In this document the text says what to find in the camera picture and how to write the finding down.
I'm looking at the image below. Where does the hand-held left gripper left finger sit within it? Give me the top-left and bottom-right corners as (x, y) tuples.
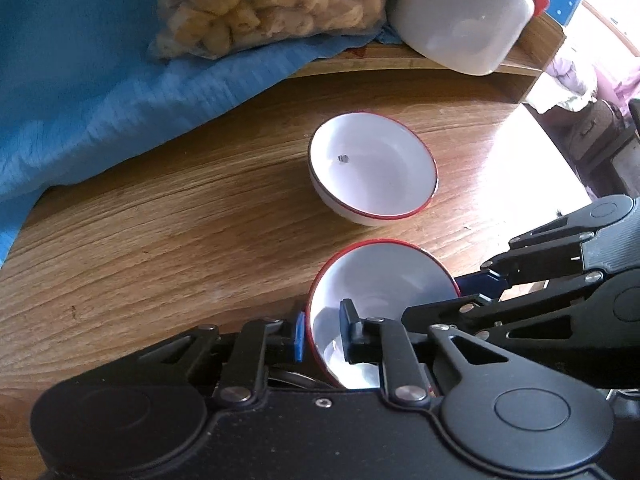
(132, 311), (307, 406)

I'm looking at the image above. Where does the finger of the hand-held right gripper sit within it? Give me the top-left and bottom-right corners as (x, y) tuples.
(456, 193), (637, 298)
(399, 266), (640, 392)

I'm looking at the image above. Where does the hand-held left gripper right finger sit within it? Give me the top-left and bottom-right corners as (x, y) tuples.
(338, 298), (523, 407)

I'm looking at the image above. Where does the plain white red-rimmed bowl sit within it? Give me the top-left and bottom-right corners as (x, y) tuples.
(305, 239), (462, 391)

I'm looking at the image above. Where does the white bowl with dark spot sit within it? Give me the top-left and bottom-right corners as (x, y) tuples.
(307, 112), (440, 227)

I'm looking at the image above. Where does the brown wooden furniture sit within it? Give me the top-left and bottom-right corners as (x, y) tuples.
(542, 97), (640, 206)

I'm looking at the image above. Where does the pale pink cloth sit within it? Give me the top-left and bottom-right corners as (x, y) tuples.
(522, 52), (601, 113)

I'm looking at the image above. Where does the wooden desk shelf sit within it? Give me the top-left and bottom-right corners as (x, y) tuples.
(287, 10), (568, 106)

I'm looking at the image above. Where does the clear bag of fried snacks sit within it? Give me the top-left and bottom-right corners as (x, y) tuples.
(147, 0), (391, 61)

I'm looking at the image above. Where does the white jug with red handle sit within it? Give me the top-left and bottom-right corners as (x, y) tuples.
(387, 0), (551, 77)

